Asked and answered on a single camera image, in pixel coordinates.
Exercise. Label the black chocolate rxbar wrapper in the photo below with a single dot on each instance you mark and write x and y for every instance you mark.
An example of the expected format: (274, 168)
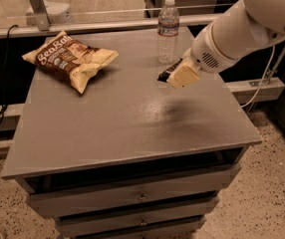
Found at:
(163, 77)

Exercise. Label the grey drawer cabinet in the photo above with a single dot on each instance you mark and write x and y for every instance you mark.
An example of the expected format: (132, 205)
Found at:
(131, 157)

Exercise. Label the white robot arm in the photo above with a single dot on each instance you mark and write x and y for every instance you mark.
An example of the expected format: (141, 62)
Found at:
(246, 27)

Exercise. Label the clear plastic water bottle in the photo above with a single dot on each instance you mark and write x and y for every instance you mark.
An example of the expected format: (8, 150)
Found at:
(167, 31)

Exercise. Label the sea salt chip bag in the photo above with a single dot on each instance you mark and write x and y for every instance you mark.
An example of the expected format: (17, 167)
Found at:
(69, 60)

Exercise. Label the metal railing bar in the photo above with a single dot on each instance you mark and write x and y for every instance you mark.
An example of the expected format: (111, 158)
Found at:
(101, 27)

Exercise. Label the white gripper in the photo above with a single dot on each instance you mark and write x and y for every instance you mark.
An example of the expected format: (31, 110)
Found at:
(202, 55)

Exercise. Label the metal upright bracket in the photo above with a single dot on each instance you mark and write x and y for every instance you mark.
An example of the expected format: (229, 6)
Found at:
(40, 13)

